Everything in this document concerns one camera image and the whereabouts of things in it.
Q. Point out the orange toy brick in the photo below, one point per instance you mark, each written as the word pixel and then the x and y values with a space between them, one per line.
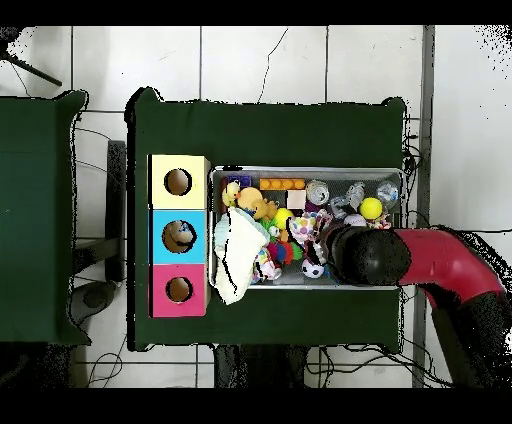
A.
pixel 282 184

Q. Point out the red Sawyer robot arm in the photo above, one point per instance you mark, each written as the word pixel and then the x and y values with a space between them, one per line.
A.
pixel 432 264

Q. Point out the orange foam duck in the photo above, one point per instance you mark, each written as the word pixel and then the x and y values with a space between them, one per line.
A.
pixel 252 198

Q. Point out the small yellow ball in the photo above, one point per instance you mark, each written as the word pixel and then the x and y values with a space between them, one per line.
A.
pixel 282 218

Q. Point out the wooden box with three holes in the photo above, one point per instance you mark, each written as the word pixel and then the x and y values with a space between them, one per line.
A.
pixel 178 218

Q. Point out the mint green cloth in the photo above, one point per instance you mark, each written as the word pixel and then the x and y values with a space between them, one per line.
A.
pixel 220 234

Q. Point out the cream knit cloth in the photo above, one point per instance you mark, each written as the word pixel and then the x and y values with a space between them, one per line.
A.
pixel 240 252

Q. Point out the multicolour polka dot cloth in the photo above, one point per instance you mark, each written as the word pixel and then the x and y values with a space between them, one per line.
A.
pixel 304 228

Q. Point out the shallow clear mesh bin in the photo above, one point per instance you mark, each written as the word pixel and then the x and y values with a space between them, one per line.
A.
pixel 214 180

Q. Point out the small yellow rubber duck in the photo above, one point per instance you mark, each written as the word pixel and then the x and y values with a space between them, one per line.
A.
pixel 230 193

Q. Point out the open-top silver can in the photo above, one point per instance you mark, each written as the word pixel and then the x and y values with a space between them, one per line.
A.
pixel 318 192

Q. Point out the wooden cube block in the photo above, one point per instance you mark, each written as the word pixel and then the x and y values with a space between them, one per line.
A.
pixel 296 199

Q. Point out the green cloth side table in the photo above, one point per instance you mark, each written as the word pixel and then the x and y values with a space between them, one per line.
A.
pixel 40 232

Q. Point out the black and white soccer ball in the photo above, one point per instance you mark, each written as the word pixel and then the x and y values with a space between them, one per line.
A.
pixel 313 269

